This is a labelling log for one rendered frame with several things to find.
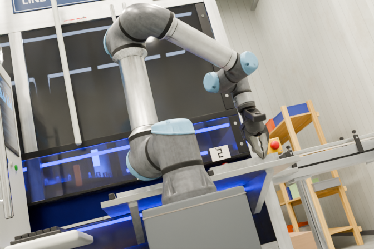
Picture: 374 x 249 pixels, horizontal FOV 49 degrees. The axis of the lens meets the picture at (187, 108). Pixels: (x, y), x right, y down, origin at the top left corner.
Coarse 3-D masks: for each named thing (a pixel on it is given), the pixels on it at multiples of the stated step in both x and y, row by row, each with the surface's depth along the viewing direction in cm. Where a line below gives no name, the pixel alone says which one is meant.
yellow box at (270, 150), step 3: (273, 138) 186; (276, 138) 186; (270, 141) 186; (279, 141) 186; (279, 144) 186; (270, 147) 185; (279, 147) 185; (270, 150) 184; (273, 150) 184; (276, 150) 185; (279, 150) 185; (282, 150) 185; (267, 153) 185; (270, 153) 184; (279, 153) 187
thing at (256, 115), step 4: (252, 108) 152; (256, 108) 151; (244, 112) 152; (248, 112) 148; (252, 112) 147; (256, 112) 144; (260, 112) 144; (248, 116) 148; (252, 116) 144; (256, 116) 142; (260, 116) 143; (264, 116) 143; (252, 120) 145; (256, 120) 143; (260, 120) 143; (264, 120) 143
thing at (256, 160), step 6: (270, 156) 149; (276, 156) 149; (234, 162) 146; (240, 162) 147; (246, 162) 147; (252, 162) 147; (258, 162) 147; (264, 162) 148; (210, 168) 145; (216, 168) 145; (222, 168) 145; (228, 168) 145; (234, 168) 146; (240, 168) 146; (216, 174) 144
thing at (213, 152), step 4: (212, 148) 182; (216, 148) 183; (224, 148) 183; (212, 152) 182; (216, 152) 182; (224, 152) 182; (228, 152) 183; (212, 156) 181; (216, 156) 181; (224, 156) 182; (228, 156) 182; (216, 160) 181
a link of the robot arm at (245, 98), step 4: (244, 92) 153; (248, 92) 154; (236, 96) 154; (240, 96) 153; (244, 96) 153; (248, 96) 153; (252, 96) 154; (236, 100) 155; (240, 100) 153; (244, 100) 152; (248, 100) 152; (252, 100) 153; (236, 104) 155; (240, 104) 153
